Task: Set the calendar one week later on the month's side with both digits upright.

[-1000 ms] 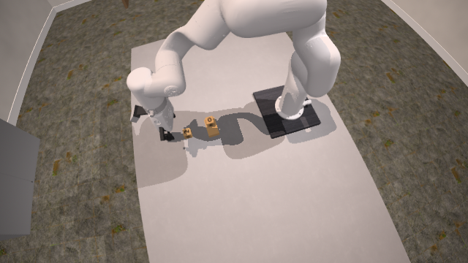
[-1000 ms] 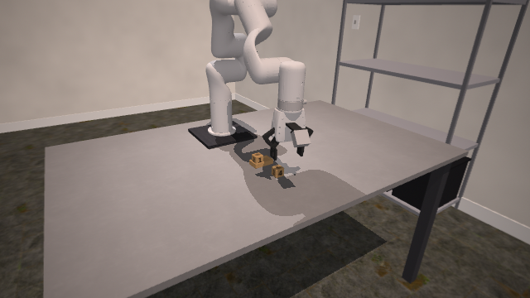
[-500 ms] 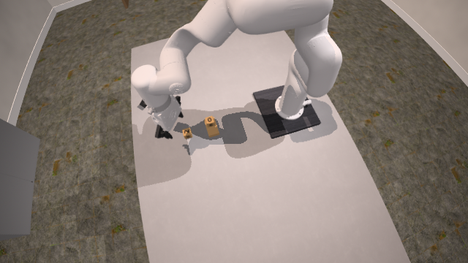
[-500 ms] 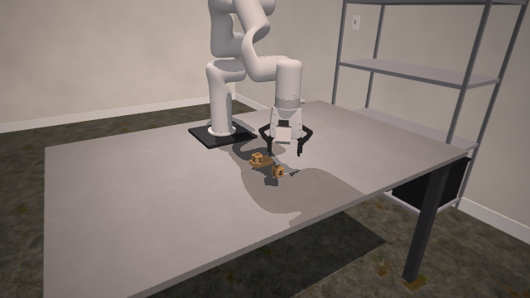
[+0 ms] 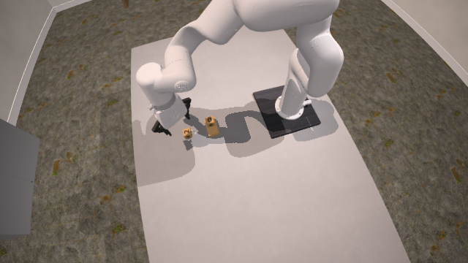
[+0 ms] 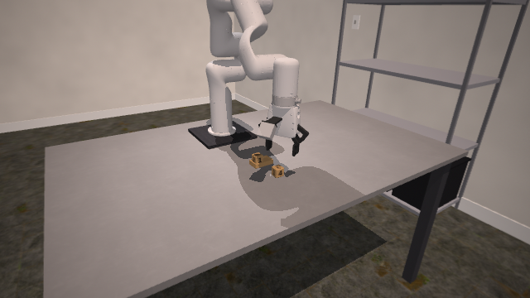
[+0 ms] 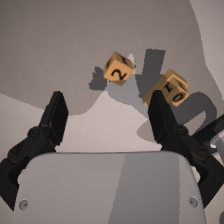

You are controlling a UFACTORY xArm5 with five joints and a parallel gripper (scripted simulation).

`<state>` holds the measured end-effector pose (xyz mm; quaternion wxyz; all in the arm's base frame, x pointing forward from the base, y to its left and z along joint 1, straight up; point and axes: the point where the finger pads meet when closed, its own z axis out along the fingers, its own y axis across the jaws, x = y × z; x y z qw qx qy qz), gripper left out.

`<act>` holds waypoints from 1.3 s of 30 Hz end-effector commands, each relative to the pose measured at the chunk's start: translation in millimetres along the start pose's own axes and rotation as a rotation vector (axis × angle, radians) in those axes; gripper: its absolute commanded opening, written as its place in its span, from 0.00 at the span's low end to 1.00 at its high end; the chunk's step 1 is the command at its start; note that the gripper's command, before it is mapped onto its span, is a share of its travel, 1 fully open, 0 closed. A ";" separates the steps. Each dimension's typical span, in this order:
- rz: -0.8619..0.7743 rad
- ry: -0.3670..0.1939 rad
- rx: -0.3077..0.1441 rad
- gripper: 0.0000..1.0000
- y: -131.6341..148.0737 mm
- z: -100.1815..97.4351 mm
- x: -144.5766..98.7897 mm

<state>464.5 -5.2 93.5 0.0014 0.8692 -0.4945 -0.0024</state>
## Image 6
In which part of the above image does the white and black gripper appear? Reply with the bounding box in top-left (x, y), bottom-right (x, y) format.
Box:
top-left (266, 103), bottom-right (309, 156)

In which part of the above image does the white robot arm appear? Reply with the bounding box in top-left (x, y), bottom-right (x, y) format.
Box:
top-left (206, 0), bottom-right (301, 141)

